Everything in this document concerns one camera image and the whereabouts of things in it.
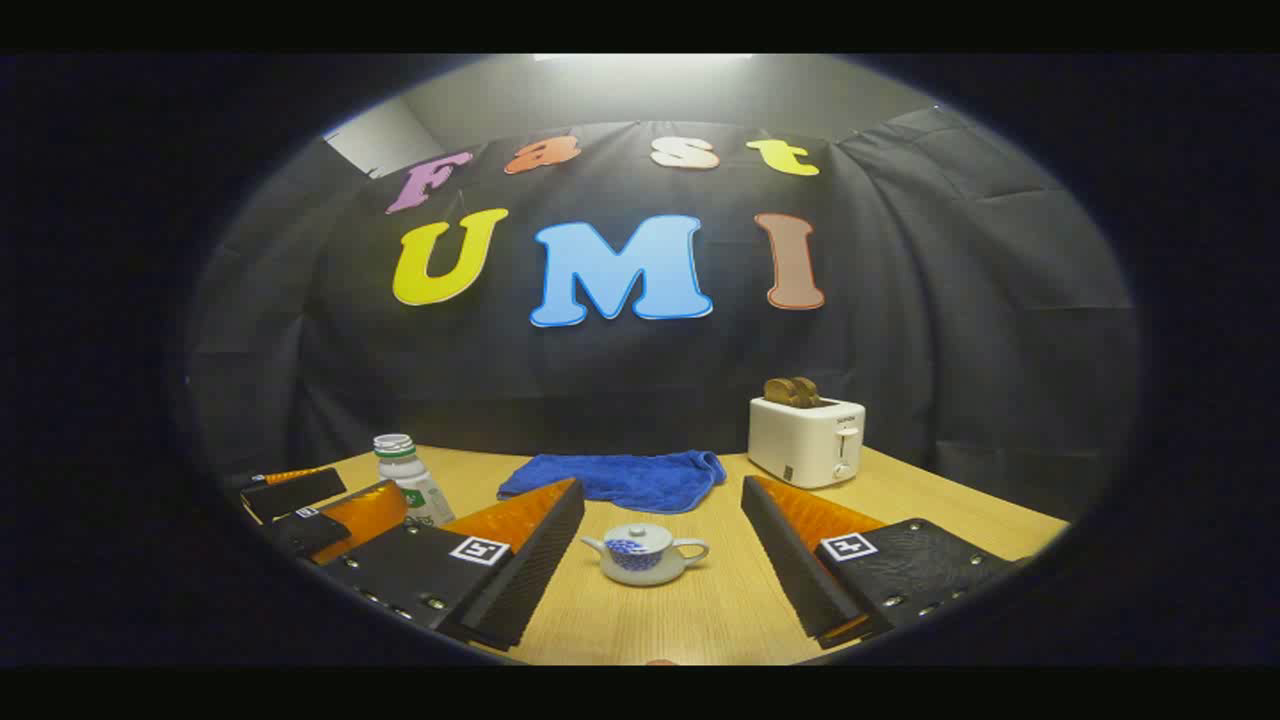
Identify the white blue-patterned teacup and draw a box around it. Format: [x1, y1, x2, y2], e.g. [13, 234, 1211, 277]
[581, 537, 711, 587]

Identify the white toaster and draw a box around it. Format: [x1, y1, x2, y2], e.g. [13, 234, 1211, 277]
[748, 395, 867, 490]

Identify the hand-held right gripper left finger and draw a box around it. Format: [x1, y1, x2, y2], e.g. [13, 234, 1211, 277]
[322, 477, 587, 652]

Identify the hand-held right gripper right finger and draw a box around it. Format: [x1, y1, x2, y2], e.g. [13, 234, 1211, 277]
[740, 475, 1021, 649]

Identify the white water bottle green label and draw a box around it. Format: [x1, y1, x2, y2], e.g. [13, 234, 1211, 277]
[374, 433, 456, 528]

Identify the blue towel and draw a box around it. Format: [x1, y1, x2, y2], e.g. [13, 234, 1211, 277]
[497, 450, 728, 515]

